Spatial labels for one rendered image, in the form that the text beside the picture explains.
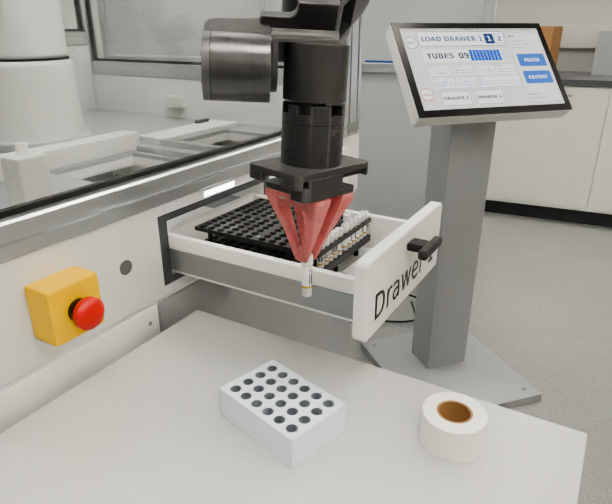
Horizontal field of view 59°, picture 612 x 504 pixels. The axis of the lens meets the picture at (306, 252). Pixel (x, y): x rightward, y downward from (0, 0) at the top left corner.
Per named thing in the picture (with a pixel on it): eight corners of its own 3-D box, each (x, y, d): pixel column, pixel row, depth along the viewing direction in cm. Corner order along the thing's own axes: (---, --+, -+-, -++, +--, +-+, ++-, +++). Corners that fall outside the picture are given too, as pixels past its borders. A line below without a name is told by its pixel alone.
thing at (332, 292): (423, 257, 90) (426, 222, 88) (357, 325, 69) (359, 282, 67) (231, 217, 109) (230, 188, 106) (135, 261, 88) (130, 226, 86)
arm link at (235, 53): (336, -44, 48) (323, 36, 55) (203, -54, 46) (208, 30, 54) (347, 53, 42) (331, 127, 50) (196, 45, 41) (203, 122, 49)
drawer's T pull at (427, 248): (442, 244, 78) (443, 235, 77) (425, 262, 72) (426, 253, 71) (418, 240, 79) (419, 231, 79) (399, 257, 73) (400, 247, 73)
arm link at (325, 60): (357, 32, 44) (345, 31, 49) (272, 27, 43) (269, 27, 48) (350, 118, 46) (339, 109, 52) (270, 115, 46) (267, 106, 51)
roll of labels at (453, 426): (497, 448, 59) (502, 419, 58) (450, 473, 56) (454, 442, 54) (451, 412, 65) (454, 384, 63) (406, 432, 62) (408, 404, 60)
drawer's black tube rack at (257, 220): (369, 254, 90) (371, 217, 88) (318, 296, 76) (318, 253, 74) (260, 230, 101) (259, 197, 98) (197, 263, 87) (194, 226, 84)
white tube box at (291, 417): (345, 430, 62) (346, 403, 60) (292, 469, 56) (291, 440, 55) (273, 383, 70) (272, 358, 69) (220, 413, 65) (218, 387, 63)
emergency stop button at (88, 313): (110, 322, 66) (105, 293, 64) (83, 337, 62) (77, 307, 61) (93, 316, 67) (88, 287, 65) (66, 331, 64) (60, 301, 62)
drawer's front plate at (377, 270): (436, 264, 91) (442, 201, 87) (364, 344, 68) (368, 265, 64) (426, 261, 92) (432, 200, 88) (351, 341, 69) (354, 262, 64)
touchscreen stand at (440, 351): (540, 400, 185) (603, 93, 146) (425, 430, 172) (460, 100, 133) (457, 329, 229) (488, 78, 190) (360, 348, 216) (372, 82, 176)
